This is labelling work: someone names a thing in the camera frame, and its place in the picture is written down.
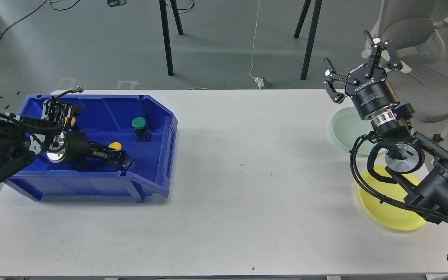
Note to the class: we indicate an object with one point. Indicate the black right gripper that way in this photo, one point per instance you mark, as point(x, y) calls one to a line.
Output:
point(367, 85)

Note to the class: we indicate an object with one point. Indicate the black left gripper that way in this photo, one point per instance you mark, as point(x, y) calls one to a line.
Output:
point(76, 148)

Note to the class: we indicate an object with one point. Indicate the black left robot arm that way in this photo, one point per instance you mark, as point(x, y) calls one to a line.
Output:
point(54, 135)

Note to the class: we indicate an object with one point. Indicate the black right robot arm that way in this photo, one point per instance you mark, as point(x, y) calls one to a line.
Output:
point(416, 163)

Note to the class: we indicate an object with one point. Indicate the green push button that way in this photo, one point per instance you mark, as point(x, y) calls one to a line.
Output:
point(141, 129)

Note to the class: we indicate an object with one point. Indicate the light green plate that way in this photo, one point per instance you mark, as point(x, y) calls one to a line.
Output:
point(346, 126)

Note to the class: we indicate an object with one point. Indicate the yellow plate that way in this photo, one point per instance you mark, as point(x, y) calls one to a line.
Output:
point(388, 215)

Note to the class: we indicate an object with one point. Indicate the blue plastic bin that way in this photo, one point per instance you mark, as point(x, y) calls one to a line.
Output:
point(106, 118)

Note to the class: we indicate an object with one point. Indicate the black tripod right legs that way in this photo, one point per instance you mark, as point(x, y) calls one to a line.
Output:
point(312, 32)

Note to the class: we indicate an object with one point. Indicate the black tripod legs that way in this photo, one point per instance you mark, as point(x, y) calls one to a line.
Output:
point(312, 32)
point(165, 29)

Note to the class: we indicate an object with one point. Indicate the grey office chair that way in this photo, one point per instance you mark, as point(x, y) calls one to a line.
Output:
point(423, 80)

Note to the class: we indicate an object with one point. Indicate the black tripod left legs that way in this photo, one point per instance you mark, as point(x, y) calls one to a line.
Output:
point(165, 29)

